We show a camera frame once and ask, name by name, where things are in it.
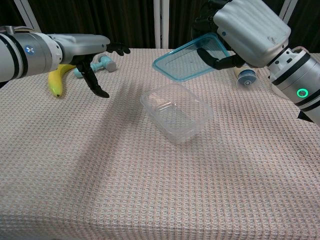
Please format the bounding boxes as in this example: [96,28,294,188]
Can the pink waffle tablecloth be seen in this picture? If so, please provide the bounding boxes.
[0,47,320,240]

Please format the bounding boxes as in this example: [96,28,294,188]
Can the clear plastic container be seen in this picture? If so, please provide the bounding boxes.
[139,83,214,145]

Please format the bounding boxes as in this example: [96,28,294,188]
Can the white frame post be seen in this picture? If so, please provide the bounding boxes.
[19,0,42,33]
[153,0,170,49]
[278,0,298,26]

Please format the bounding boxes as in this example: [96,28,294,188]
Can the mayonnaise squeeze bottle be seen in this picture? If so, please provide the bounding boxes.
[232,62,258,88]

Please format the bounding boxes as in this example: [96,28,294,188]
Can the yellow banana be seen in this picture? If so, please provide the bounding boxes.
[47,63,77,98]

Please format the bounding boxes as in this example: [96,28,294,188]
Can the light blue toy hammer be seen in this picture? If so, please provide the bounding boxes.
[73,53,118,80]

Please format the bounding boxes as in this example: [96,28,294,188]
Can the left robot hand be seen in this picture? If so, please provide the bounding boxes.
[48,33,131,99]

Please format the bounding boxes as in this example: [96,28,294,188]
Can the light blue plastic container lid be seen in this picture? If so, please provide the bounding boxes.
[151,32,231,83]

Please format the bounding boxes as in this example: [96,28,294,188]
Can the dark curtain panel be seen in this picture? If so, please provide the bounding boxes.
[29,0,156,49]
[287,0,320,55]
[167,0,283,50]
[0,0,28,28]

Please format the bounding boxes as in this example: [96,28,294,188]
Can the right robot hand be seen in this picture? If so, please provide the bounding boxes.
[191,0,292,71]

